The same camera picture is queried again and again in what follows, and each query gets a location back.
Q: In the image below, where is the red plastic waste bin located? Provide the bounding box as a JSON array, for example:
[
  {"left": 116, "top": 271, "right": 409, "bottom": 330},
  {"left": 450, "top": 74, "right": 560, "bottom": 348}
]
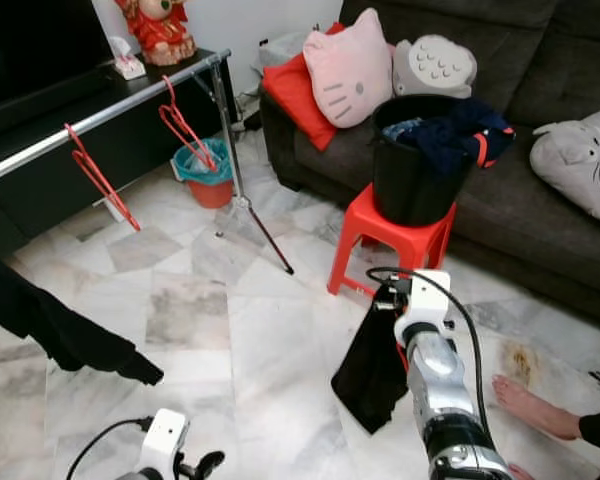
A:
[{"left": 188, "top": 178, "right": 236, "bottom": 209}]

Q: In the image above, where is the red square cushion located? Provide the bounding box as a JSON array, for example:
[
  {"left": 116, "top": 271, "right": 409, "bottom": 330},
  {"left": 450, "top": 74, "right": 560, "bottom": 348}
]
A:
[{"left": 260, "top": 22, "right": 341, "bottom": 151}]

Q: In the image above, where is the red plastic stool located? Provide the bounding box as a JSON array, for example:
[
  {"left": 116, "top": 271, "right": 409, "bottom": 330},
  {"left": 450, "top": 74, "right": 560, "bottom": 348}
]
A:
[{"left": 327, "top": 182, "right": 458, "bottom": 298}]

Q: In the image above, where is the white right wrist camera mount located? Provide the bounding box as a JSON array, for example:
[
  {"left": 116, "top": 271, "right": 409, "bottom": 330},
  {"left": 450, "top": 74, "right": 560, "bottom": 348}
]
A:
[{"left": 398, "top": 270, "right": 453, "bottom": 346}]

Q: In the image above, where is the silver steel clothes rack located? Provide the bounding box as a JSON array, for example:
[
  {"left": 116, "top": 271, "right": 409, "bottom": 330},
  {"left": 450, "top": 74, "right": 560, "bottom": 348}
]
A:
[{"left": 0, "top": 48, "right": 296, "bottom": 276}]

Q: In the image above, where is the grey dotted plush cushion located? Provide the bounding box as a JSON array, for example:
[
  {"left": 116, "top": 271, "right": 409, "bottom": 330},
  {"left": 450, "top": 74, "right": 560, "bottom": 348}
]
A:
[{"left": 392, "top": 35, "right": 479, "bottom": 99}]

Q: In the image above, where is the red gold figurine statue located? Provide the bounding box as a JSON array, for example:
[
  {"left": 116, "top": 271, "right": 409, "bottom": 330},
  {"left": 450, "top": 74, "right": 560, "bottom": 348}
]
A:
[{"left": 115, "top": 0, "right": 196, "bottom": 66}]

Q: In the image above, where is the black garment red stripe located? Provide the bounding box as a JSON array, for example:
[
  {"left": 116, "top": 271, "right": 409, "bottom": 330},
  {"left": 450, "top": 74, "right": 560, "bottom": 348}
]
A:
[{"left": 330, "top": 280, "right": 411, "bottom": 436}]

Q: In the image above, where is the light grey cat plush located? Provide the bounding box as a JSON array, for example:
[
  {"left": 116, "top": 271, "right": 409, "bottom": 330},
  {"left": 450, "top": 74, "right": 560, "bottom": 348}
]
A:
[{"left": 530, "top": 105, "right": 600, "bottom": 233}]

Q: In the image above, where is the dark grey fabric sofa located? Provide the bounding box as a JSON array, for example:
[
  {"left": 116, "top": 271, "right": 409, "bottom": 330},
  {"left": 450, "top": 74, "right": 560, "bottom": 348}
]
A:
[{"left": 258, "top": 0, "right": 600, "bottom": 301}]

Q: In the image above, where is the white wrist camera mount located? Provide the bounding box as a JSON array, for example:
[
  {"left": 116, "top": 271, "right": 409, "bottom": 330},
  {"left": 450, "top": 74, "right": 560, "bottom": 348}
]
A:
[
  {"left": 398, "top": 270, "right": 453, "bottom": 346},
  {"left": 137, "top": 408, "right": 189, "bottom": 480}
]

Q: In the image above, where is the long black tv cabinet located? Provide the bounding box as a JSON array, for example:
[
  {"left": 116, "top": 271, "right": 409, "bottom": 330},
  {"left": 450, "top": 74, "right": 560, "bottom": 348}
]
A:
[{"left": 0, "top": 50, "right": 236, "bottom": 256}]

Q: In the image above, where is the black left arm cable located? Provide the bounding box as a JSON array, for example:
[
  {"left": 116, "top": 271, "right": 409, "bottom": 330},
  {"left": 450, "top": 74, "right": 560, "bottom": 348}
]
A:
[{"left": 65, "top": 417, "right": 146, "bottom": 480}]

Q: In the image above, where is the navy clothes red trim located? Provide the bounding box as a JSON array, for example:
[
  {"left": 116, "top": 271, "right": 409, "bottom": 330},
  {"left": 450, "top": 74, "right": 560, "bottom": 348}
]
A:
[{"left": 400, "top": 98, "right": 516, "bottom": 179}]

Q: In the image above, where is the black flat television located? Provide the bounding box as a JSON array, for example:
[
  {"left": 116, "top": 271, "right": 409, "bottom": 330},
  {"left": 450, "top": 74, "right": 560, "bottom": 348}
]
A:
[{"left": 0, "top": 0, "right": 116, "bottom": 111}]

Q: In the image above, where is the pink cat face cushion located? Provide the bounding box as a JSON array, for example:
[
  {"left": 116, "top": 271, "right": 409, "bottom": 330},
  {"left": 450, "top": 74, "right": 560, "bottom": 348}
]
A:
[{"left": 302, "top": 8, "right": 396, "bottom": 129}]

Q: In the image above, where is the black plastic bucket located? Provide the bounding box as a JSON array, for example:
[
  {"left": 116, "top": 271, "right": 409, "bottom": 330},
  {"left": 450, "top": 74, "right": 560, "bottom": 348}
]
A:
[{"left": 372, "top": 93, "right": 481, "bottom": 228}]

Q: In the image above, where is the black polo shirt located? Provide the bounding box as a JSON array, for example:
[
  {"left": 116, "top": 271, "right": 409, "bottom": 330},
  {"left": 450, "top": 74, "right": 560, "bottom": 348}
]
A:
[{"left": 0, "top": 245, "right": 166, "bottom": 388}]

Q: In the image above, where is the green plastic bin liner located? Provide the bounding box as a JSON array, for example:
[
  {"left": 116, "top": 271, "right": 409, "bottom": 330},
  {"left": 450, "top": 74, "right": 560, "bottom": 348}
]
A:
[{"left": 173, "top": 138, "right": 234, "bottom": 186}]

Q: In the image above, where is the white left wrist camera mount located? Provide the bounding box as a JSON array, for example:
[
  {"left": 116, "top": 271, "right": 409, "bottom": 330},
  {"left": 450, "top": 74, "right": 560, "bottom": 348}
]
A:
[{"left": 137, "top": 408, "right": 189, "bottom": 480}]

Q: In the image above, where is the white tissue box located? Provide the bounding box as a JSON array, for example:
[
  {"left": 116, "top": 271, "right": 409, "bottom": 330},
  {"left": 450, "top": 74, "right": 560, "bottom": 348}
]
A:
[{"left": 108, "top": 37, "right": 146, "bottom": 81}]

